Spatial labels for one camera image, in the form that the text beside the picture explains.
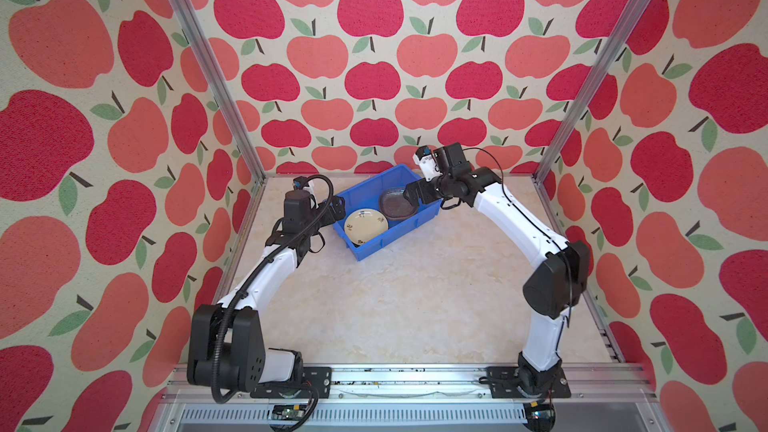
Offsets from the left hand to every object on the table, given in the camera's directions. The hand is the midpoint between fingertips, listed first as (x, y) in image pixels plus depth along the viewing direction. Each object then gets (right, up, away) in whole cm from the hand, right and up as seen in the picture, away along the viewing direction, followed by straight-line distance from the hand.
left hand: (337, 204), depth 87 cm
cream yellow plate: (+6, -7, +16) cm, 19 cm away
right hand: (+26, +5, 0) cm, 26 cm away
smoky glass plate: (+18, -1, +21) cm, 28 cm away
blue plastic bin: (+8, +3, +22) cm, 23 cm away
